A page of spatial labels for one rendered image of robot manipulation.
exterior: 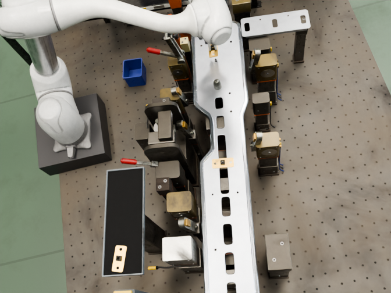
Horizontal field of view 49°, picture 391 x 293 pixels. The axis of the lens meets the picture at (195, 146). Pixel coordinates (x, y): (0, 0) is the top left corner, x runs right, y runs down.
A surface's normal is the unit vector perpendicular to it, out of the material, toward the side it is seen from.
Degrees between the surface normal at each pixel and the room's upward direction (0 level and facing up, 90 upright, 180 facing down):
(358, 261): 0
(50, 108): 10
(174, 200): 0
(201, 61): 0
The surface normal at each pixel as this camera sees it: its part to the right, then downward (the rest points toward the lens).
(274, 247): -0.17, -0.37
